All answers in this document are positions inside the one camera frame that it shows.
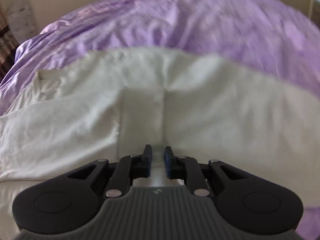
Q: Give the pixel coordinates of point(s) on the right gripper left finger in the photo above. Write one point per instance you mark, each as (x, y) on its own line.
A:
(71, 200)

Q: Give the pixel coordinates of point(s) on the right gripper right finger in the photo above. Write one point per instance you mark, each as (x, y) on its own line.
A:
(247, 202)

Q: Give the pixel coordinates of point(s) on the white Nevada sweatshirt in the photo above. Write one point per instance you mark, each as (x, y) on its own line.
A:
(110, 104)

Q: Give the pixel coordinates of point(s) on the brown patterned curtain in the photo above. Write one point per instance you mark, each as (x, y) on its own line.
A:
(8, 47)

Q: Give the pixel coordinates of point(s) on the purple bed cover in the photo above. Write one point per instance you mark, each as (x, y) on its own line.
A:
(266, 35)

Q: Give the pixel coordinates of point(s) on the covered standing fan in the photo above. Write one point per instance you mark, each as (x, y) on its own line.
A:
(21, 21)

